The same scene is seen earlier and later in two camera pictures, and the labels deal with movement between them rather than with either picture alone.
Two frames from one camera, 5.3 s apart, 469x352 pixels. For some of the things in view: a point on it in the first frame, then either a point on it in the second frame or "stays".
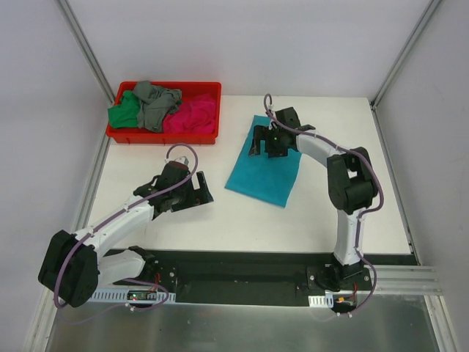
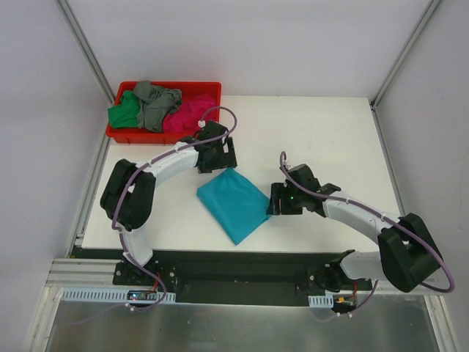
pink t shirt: (196, 116) stays
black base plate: (246, 278) stays
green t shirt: (125, 115) stays
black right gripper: (266, 136) to (275, 199)
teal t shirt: (271, 180) to (237, 206)
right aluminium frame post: (412, 39) stays
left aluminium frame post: (67, 10) stays
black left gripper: (192, 193) to (223, 158)
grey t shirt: (156, 103) stays
